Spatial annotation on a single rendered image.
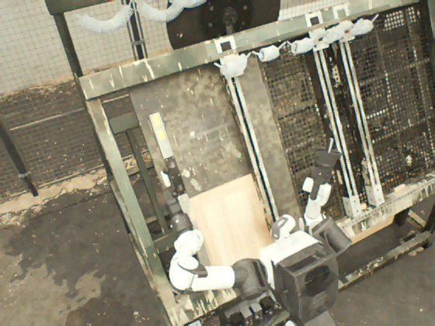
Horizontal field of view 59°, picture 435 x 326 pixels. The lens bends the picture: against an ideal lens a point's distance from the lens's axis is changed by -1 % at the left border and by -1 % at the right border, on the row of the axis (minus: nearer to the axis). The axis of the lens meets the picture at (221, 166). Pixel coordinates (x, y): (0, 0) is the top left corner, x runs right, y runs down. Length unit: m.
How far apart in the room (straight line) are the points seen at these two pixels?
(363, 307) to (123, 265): 1.94
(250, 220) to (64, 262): 2.03
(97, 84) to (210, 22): 0.98
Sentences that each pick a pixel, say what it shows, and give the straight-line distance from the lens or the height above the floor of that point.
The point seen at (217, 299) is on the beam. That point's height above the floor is 0.84.
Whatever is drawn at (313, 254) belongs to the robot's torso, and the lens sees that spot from 1.65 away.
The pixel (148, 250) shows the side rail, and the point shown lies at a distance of 1.97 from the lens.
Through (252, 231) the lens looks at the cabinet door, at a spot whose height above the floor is 1.04.
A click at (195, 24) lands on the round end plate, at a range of 2.49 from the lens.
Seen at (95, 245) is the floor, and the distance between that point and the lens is 3.72.
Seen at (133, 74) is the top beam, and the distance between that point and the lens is 1.83.
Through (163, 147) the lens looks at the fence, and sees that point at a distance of 1.91.
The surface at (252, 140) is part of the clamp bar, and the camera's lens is 2.03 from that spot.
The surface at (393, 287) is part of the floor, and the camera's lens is 3.35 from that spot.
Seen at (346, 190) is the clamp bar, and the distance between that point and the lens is 2.40.
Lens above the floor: 2.72
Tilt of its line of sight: 41 degrees down
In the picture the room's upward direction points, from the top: 6 degrees counter-clockwise
